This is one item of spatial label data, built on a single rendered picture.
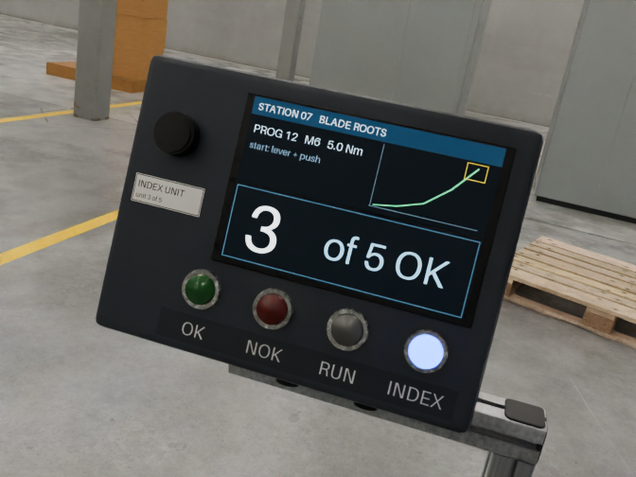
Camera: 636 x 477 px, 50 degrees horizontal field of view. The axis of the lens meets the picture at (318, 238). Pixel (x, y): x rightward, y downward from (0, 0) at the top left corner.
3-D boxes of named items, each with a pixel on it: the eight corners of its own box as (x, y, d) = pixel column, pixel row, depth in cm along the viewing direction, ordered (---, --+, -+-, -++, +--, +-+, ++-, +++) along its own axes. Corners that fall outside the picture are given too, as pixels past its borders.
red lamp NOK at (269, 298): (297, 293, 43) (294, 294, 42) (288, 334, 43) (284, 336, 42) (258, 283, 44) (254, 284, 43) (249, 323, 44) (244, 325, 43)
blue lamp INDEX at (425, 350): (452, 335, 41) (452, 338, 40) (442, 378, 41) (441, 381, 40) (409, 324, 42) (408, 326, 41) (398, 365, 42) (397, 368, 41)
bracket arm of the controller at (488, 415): (535, 443, 50) (546, 409, 49) (537, 467, 48) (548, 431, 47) (240, 356, 55) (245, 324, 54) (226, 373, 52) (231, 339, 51)
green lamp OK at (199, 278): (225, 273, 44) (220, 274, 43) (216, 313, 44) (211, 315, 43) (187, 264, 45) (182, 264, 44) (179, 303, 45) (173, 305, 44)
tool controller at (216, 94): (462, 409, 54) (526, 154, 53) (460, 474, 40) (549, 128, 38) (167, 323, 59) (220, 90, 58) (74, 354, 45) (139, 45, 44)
